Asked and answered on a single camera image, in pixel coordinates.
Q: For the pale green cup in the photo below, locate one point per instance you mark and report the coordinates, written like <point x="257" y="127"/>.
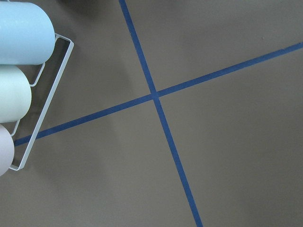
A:
<point x="15" y="94"/>

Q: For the light blue cup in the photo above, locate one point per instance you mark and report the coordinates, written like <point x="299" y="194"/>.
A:
<point x="27" y="35"/>

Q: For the pale purple cup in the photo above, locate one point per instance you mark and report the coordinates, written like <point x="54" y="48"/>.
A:
<point x="7" y="150"/>

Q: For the white wire cup rack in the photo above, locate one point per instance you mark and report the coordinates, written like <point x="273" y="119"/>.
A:
<point x="33" y="137"/>

